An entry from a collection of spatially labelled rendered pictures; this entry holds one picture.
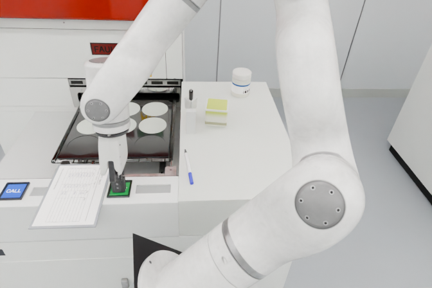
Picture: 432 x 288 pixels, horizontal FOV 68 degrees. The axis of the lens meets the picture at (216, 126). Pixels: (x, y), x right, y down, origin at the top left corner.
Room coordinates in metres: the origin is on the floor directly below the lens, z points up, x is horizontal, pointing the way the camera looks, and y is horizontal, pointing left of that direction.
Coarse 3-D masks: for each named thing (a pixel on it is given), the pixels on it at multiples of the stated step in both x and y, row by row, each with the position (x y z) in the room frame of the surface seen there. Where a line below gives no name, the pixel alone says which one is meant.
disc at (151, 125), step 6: (144, 120) 0.95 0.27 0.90; (150, 120) 0.95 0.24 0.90; (156, 120) 0.96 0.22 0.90; (162, 120) 0.96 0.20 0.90; (144, 126) 0.92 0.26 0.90; (150, 126) 0.92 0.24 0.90; (156, 126) 0.92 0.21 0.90; (162, 126) 0.92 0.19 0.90; (150, 132) 0.88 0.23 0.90; (156, 132) 0.88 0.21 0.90
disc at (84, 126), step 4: (84, 120) 0.93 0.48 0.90; (80, 124) 0.91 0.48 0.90; (84, 124) 0.91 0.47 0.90; (88, 124) 0.91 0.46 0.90; (76, 128) 0.88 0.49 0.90; (80, 128) 0.88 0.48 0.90; (84, 128) 0.89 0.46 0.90; (88, 128) 0.89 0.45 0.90; (92, 128) 0.89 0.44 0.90; (80, 132) 0.86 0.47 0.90; (84, 132) 0.86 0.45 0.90; (88, 132) 0.86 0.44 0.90; (92, 132) 0.86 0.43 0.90
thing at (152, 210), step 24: (0, 192) 0.53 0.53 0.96; (144, 192) 0.56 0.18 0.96; (168, 192) 0.56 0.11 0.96; (0, 216) 0.48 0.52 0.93; (24, 216) 0.49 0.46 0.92; (120, 216) 0.51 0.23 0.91; (144, 216) 0.52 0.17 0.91; (168, 216) 0.52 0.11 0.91; (0, 240) 0.48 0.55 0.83; (24, 240) 0.48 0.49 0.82
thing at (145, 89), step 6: (72, 90) 1.09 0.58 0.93; (78, 90) 1.09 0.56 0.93; (84, 90) 1.10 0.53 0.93; (144, 90) 1.12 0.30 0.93; (150, 90) 1.12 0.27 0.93; (156, 90) 1.12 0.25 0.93; (162, 90) 1.13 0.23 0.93; (168, 90) 1.13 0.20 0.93; (174, 90) 1.13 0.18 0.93; (180, 90) 1.14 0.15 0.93; (72, 96) 1.09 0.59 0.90; (78, 96) 1.10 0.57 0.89; (180, 96) 1.14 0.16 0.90; (78, 102) 1.09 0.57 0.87; (180, 102) 1.14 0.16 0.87
